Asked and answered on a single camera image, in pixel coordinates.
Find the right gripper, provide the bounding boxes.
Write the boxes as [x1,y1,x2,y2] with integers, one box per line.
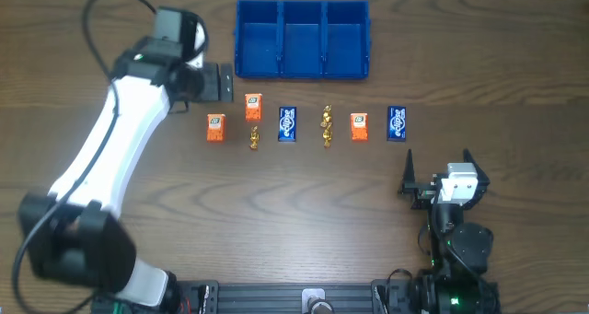
[398,148,491,210]

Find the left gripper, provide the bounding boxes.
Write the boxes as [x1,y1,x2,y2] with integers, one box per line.
[199,63,235,104]

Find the blue candy pack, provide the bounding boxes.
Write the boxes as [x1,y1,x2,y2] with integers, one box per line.
[277,106,298,143]
[387,105,408,143]

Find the orange candy box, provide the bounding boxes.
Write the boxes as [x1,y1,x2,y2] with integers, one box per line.
[244,93,263,122]
[350,112,370,143]
[205,113,226,144]

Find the blue tray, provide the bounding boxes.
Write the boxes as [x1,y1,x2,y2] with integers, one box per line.
[233,0,371,81]

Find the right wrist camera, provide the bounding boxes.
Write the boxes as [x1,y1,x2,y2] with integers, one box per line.
[439,162,480,205]

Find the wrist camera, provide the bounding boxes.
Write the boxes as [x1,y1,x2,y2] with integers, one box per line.
[439,162,480,205]
[153,6,207,70]

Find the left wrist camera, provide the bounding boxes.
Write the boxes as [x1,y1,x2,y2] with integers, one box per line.
[153,6,207,70]

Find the mounting rail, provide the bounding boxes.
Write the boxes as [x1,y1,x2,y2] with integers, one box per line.
[174,279,502,314]

